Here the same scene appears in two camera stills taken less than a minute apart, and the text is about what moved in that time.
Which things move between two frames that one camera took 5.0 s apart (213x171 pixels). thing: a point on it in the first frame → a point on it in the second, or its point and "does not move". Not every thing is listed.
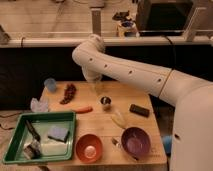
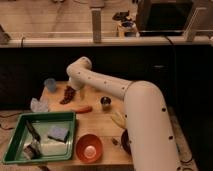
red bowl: [89, 148] does not move
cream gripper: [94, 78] → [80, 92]
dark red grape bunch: [69, 92] does not move
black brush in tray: [32, 148] does not move
